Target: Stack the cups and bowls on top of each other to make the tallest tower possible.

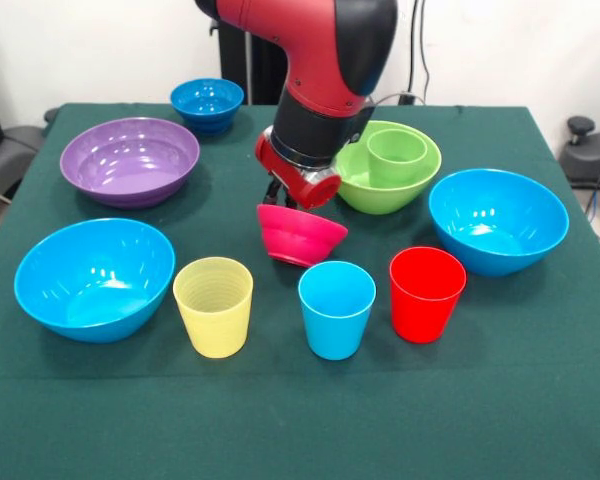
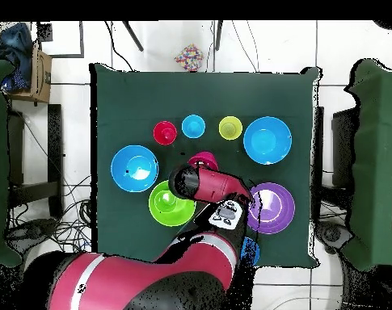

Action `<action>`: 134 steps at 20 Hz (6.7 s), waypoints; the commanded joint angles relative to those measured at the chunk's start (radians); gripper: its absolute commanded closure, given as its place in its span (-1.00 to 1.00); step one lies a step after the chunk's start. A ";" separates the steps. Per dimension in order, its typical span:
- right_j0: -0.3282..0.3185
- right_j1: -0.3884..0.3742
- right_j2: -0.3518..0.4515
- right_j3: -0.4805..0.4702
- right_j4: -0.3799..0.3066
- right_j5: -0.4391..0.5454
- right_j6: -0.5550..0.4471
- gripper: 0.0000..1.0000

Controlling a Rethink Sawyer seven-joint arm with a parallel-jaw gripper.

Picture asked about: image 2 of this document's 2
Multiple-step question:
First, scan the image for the black cable tangle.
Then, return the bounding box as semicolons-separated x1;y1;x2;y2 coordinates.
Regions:
7;174;96;254

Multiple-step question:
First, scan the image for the dark green tablecloth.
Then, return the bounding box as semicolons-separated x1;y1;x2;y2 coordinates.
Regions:
90;62;322;269

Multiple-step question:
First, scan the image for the blue denim cloth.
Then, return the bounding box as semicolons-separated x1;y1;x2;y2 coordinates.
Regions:
0;22;34;93

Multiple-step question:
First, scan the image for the grey pedestal foot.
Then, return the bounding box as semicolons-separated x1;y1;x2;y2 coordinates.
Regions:
6;218;58;248
314;220;352;253

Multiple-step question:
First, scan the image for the large light blue bowl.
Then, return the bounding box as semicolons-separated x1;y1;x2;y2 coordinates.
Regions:
242;116;293;165
110;145;160;194

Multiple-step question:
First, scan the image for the black stool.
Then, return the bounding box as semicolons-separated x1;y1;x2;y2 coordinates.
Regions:
7;103;65;219
331;107;360;189

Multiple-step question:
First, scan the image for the small dark blue bowl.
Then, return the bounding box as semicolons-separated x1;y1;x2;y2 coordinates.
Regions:
240;236;261;267

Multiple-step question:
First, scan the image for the pink bowl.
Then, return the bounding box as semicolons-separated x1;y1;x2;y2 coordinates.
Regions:
187;150;220;172

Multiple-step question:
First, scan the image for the yellow cup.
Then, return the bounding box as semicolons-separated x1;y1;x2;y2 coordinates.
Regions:
218;115;243;141

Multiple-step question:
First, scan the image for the colourful patterned box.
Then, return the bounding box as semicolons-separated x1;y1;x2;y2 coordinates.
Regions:
174;44;205;73

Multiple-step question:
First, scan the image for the cardboard box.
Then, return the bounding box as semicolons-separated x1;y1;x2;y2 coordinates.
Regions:
7;48;53;104

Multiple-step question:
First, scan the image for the green bowl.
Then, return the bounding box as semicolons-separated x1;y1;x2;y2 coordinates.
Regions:
148;179;197;228

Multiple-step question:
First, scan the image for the green cup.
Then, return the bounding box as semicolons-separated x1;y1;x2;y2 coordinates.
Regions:
154;190;178;214

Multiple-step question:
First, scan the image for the light blue cup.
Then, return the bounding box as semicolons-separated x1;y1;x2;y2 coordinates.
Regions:
181;114;207;140

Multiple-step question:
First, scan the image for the black tripod leg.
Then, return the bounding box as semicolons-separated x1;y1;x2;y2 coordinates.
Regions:
214;20;224;52
121;20;145;52

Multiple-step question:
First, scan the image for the red cup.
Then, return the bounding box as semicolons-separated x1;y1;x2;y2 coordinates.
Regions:
152;120;178;146

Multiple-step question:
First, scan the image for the purple bowl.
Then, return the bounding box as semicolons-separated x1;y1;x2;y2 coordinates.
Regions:
247;182;296;235

